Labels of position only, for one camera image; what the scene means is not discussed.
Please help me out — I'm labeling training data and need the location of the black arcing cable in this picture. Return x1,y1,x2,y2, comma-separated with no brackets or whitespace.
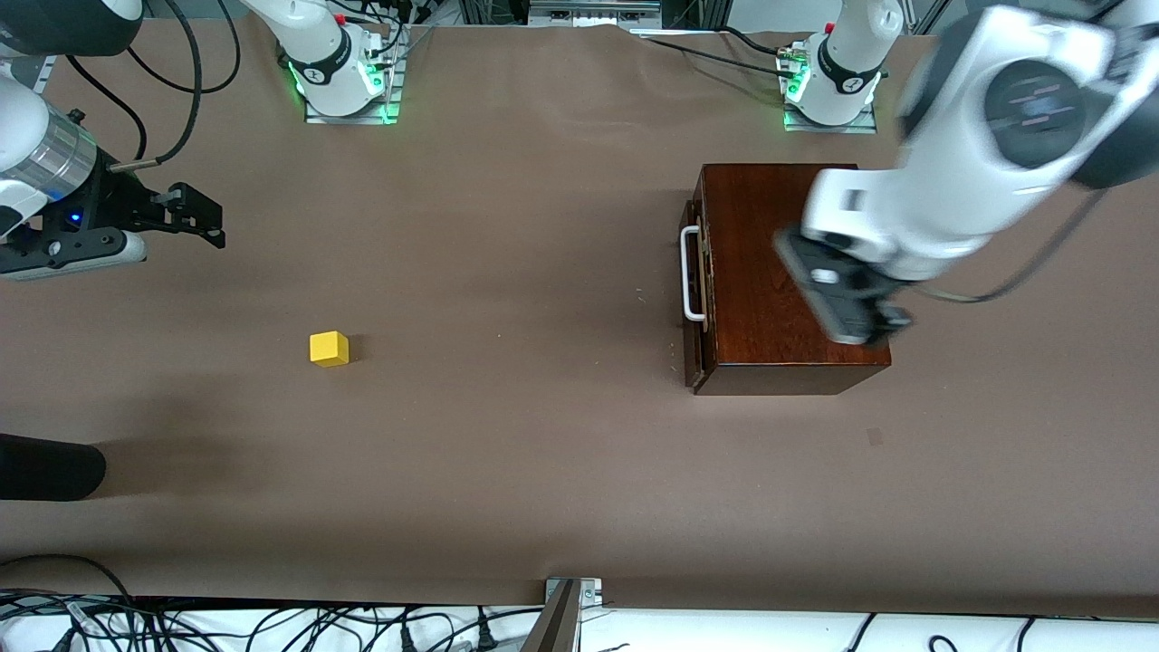
0,553,137,652

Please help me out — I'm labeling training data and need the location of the black ribbed cylinder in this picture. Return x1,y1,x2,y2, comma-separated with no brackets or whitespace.
0,433,108,502

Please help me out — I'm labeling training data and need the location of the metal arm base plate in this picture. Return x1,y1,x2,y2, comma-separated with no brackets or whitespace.
304,62,402,126
782,101,878,135

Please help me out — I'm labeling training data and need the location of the thin black cable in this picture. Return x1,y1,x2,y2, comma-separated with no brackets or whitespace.
66,54,149,164

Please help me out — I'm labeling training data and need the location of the wooden drawer with white handle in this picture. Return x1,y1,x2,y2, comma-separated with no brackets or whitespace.
677,177,720,392

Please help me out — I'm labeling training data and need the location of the dark wooden cabinet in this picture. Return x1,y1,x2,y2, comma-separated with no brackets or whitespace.
693,163,892,397

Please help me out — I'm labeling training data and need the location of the black looping cable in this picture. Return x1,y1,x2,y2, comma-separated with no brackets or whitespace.
125,0,243,94

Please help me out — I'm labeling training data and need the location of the grey aluminium beam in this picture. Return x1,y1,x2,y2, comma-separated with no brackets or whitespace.
520,580,582,652

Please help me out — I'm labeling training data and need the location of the long black base cable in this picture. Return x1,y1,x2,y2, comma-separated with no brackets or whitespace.
638,34,790,79

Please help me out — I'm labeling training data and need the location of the aluminium frame with electronics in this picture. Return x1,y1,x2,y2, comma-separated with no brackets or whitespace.
457,0,731,31

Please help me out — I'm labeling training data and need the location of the black cable with metal plug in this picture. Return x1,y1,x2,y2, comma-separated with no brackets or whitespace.
108,0,202,174

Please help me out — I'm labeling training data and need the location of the short black base cable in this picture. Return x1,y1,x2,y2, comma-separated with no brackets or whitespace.
714,25,789,59

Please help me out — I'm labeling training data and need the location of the silver corner bracket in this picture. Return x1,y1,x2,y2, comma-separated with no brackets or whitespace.
543,577,604,609

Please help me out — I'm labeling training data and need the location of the yellow block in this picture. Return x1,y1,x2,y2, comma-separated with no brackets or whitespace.
309,331,350,369

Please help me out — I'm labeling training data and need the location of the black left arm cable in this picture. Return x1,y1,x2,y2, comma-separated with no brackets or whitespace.
913,186,1113,305

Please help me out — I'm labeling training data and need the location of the brown table cover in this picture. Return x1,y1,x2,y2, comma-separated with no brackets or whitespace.
0,20,1159,618

